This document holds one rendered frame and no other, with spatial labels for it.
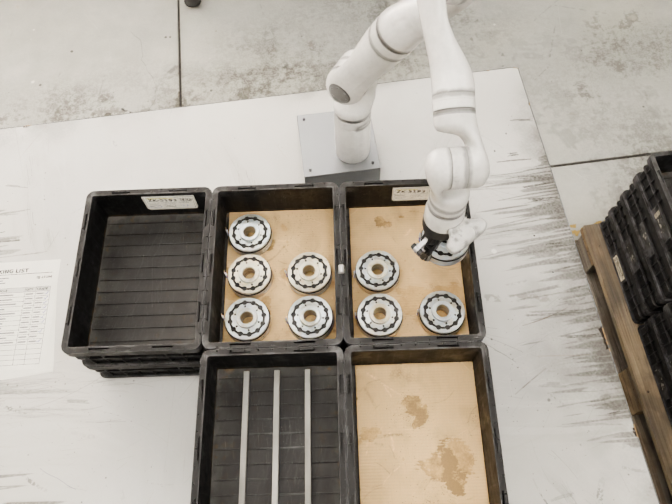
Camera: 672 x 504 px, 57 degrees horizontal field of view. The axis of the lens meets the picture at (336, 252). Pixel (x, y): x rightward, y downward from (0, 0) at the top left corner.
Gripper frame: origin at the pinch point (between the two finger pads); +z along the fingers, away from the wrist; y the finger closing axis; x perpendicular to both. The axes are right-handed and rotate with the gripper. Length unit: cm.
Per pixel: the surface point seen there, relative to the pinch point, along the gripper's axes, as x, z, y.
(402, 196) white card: -18.3, 12.2, -8.8
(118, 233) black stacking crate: -59, 18, 49
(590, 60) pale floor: -48, 100, -159
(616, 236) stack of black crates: 18, 75, -82
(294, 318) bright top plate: -11.5, 13.8, 30.2
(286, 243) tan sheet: -28.9, 17.1, 19.3
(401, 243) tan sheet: -10.6, 17.0, -1.9
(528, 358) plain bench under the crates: 28.4, 29.7, -9.0
